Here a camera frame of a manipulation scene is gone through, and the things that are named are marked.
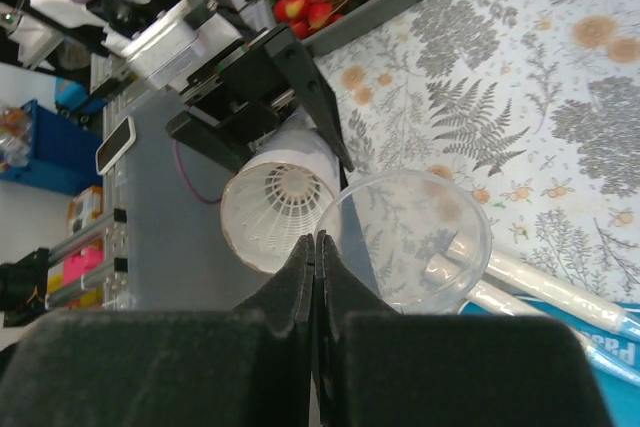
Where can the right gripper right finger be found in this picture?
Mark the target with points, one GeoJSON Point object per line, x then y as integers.
{"type": "Point", "coordinates": [377, 367]}

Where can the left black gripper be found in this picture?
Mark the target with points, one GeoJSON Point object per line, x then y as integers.
{"type": "Point", "coordinates": [232, 105]}

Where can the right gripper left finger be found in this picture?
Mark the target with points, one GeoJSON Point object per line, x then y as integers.
{"type": "Point", "coordinates": [249, 366]}

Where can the white shuttlecock tube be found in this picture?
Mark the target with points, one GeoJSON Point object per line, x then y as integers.
{"type": "Point", "coordinates": [298, 142]}

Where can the white shuttlecock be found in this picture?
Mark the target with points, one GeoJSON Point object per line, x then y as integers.
{"type": "Point", "coordinates": [267, 208]}

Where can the clear plastic tube lid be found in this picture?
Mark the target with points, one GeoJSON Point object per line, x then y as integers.
{"type": "Point", "coordinates": [417, 240]}

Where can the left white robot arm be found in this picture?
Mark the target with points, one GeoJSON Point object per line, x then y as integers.
{"type": "Point", "coordinates": [84, 21]}

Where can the blue badminton racket upper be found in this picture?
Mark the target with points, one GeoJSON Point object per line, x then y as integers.
{"type": "Point", "coordinates": [557, 292]}

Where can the white-edged smartphone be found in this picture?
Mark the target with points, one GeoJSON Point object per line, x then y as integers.
{"type": "Point", "coordinates": [115, 145]}

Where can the blue storage crate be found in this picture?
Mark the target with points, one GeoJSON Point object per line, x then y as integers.
{"type": "Point", "coordinates": [61, 156]}

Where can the floral tablecloth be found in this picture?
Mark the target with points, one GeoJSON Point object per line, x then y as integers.
{"type": "Point", "coordinates": [532, 106]}

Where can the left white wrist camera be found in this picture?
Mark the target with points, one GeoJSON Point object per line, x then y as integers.
{"type": "Point", "coordinates": [177, 44]}

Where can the aluminium frame rail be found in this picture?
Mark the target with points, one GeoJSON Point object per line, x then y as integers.
{"type": "Point", "coordinates": [24, 285]}

